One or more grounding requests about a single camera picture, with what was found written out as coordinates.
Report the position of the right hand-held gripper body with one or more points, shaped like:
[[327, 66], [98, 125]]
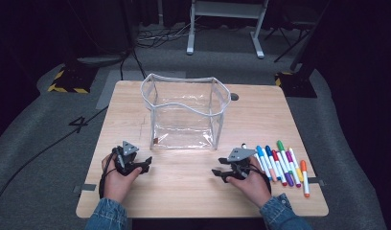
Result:
[[241, 154]]

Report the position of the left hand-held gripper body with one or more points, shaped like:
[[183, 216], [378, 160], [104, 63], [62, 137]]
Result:
[[126, 159]]

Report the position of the clear plastic bag white trim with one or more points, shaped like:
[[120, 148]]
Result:
[[184, 137]]

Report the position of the set of coloured markers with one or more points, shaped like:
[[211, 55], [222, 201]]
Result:
[[305, 182]]

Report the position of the person's left hand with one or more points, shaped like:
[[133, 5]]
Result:
[[117, 187]]

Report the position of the person's right hand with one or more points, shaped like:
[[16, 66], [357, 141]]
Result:
[[254, 187]]

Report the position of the grey tape strip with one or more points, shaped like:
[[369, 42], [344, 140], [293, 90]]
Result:
[[85, 188], [317, 181]]

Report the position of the dark round table grommet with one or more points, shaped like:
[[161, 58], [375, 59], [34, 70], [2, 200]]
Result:
[[235, 96]]

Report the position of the black yellow striped base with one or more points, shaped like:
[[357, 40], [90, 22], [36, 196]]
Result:
[[299, 84], [72, 80]]

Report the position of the dark stand with grey base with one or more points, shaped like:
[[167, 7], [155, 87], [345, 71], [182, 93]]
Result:
[[101, 60]]

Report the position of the black folding stand legs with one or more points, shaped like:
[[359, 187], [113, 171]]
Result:
[[292, 47]]

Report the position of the dark slanted stand post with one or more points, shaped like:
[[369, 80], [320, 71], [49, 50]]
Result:
[[307, 48]]

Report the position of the white metal table frame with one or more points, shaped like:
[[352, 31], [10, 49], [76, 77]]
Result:
[[227, 9]]

